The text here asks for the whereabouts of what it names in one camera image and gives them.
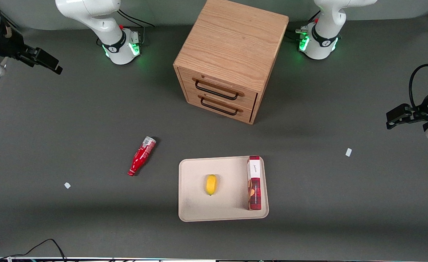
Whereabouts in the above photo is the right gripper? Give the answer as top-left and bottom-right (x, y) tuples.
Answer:
(0, 10), (63, 75)

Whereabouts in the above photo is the red ketchup bottle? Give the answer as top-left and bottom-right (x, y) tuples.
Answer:
(127, 136), (157, 177)

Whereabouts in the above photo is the beige plastic tray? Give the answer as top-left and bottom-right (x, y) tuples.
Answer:
(178, 156), (269, 222)

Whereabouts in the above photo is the wooden drawer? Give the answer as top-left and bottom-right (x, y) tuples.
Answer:
(185, 89), (255, 123)
(180, 67), (259, 110)

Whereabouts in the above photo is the red tartan biscuit box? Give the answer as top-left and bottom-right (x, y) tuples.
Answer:
(247, 156), (262, 211)

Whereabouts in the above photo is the wooden drawer cabinet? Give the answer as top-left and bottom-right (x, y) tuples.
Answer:
(173, 0), (289, 125)

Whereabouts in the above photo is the yellow lemon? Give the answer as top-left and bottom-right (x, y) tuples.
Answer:
(205, 174), (218, 196)

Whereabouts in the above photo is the black looped gripper cable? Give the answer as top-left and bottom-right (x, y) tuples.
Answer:
(409, 64), (428, 108)

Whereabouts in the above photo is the black arm base cable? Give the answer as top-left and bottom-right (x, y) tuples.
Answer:
(286, 11), (320, 41)
(116, 9), (155, 46)

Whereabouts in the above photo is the black drawer handle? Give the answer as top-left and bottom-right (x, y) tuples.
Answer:
(199, 95), (244, 116)
(193, 78), (244, 101)

